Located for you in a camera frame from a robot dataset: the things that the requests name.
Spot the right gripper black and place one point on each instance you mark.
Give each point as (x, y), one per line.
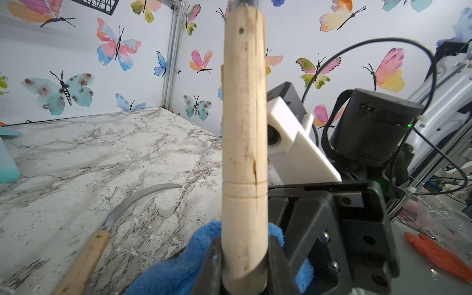
(342, 229)

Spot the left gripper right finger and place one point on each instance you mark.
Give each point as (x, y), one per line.
(280, 279)

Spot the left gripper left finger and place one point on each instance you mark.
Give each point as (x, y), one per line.
(208, 281)

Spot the blue microfiber rag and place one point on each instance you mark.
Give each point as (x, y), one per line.
(177, 276)

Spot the sickle wooden handle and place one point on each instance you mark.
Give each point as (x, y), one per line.
(77, 278)
(244, 215)

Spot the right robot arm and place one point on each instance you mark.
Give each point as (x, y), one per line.
(373, 136)

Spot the orange rubber glove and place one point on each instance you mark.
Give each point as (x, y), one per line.
(440, 257)

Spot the teal garden trowel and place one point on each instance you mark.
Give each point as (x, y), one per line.
(9, 170)

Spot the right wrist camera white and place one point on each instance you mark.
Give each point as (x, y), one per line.
(291, 151)

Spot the black wire wall basket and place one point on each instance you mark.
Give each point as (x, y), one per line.
(105, 6)

